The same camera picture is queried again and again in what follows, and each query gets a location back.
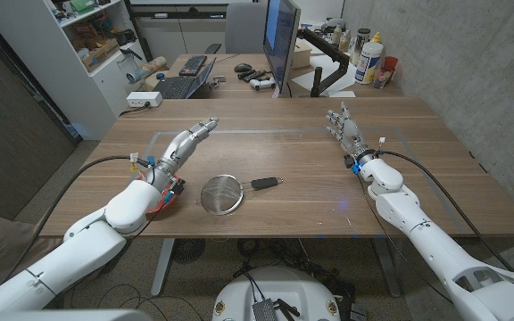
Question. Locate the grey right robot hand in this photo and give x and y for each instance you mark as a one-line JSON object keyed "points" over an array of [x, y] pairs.
{"points": [[351, 134]]}

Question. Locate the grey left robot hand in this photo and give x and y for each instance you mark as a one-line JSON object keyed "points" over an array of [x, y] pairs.
{"points": [[179, 149]]}

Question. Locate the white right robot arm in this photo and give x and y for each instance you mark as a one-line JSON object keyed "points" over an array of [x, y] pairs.
{"points": [[431, 245]]}

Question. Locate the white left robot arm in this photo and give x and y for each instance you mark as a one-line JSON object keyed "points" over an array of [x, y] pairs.
{"points": [[87, 249]]}

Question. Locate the red bowl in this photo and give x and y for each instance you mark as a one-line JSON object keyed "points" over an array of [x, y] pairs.
{"points": [[171, 203]]}

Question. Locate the white power strip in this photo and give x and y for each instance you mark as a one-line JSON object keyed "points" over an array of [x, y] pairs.
{"points": [[143, 99]]}

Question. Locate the dark open laptop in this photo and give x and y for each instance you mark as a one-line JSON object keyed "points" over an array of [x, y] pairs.
{"points": [[176, 87]]}

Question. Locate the clear glass cup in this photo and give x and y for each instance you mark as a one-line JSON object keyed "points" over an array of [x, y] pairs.
{"points": [[382, 78]]}

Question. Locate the white paper sheets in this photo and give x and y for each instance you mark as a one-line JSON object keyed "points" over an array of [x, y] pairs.
{"points": [[324, 73]]}

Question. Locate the white wipes canister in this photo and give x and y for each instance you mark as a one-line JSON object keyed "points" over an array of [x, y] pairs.
{"points": [[367, 62]]}

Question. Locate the red cup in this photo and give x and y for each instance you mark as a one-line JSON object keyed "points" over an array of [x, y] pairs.
{"points": [[391, 63]]}

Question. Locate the black keyboard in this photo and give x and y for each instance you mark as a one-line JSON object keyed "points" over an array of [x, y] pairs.
{"points": [[193, 65]]}

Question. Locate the rolled paper poster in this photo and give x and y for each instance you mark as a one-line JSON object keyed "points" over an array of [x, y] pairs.
{"points": [[147, 69]]}

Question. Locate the dark lidded jar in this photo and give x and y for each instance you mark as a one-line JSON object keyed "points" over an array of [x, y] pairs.
{"points": [[360, 42]]}

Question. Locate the light wooden box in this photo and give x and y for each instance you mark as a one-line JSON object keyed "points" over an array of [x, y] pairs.
{"points": [[302, 54]]}

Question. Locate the yellow capped bottle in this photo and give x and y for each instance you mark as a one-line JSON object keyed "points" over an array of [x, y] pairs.
{"points": [[376, 37]]}

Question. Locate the round black floor fan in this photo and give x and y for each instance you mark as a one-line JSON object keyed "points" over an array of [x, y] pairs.
{"points": [[188, 250]]}

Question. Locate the white game controller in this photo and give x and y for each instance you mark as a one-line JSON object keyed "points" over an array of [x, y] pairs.
{"points": [[261, 83]]}

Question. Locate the black computer mouse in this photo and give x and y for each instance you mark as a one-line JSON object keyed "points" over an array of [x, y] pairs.
{"points": [[242, 68]]}

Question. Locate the black remote controllers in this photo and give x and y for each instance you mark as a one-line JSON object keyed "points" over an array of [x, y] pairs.
{"points": [[251, 75]]}

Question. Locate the black computer monitor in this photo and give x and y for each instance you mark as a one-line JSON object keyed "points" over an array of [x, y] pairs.
{"points": [[279, 40]]}

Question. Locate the grey table leg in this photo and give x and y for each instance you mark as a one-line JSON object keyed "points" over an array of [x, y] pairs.
{"points": [[162, 267], [388, 267]]}

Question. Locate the cardboard box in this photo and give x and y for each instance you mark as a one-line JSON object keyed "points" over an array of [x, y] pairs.
{"points": [[101, 53]]}

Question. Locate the white shelf unit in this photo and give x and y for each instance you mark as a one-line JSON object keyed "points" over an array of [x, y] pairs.
{"points": [[60, 80]]}

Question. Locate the grey office chair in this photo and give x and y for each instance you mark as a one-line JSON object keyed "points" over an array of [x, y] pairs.
{"points": [[243, 27]]}

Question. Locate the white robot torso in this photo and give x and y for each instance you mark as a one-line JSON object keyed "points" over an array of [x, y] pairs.
{"points": [[279, 287]]}

